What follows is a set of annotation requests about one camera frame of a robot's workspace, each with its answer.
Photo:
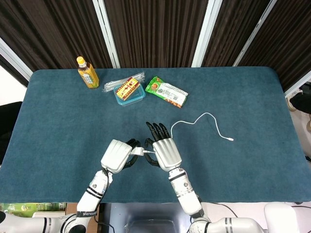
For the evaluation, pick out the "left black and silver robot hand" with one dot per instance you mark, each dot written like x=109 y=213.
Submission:
x=115 y=155

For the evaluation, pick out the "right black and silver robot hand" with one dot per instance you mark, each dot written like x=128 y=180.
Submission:
x=166 y=153

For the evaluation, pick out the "white charger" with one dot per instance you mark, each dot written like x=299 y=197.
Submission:
x=138 y=151

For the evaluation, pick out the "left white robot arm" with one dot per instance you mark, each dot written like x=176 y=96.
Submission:
x=94 y=191

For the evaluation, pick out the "blue table cloth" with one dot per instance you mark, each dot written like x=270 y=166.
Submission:
x=60 y=133

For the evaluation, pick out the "green snack bag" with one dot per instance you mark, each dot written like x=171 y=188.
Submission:
x=167 y=92

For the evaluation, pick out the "grey bin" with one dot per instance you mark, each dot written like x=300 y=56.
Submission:
x=150 y=213

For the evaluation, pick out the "clear blue-rimmed container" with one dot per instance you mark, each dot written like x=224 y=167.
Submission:
x=139 y=96

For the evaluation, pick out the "red and yellow box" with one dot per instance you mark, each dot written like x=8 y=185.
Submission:
x=126 y=88

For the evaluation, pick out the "clear plastic cutlery packet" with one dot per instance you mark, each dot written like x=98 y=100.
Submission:
x=110 y=85

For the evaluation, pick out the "yellow tea bottle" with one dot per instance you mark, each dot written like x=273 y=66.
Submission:
x=88 y=77

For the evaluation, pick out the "white box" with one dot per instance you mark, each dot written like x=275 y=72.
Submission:
x=48 y=214

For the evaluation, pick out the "green printed carton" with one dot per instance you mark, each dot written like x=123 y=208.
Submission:
x=29 y=207

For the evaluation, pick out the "black chair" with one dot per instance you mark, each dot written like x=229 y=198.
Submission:
x=9 y=126

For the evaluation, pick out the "dark brown partition panel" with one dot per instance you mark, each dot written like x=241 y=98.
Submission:
x=291 y=36
x=155 y=31
x=48 y=31
x=233 y=31

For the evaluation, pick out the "black round object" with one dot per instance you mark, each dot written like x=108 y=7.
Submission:
x=302 y=103

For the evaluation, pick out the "white partition post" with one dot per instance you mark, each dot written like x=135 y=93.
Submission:
x=205 y=36
x=14 y=60
x=107 y=36
x=253 y=36
x=298 y=85

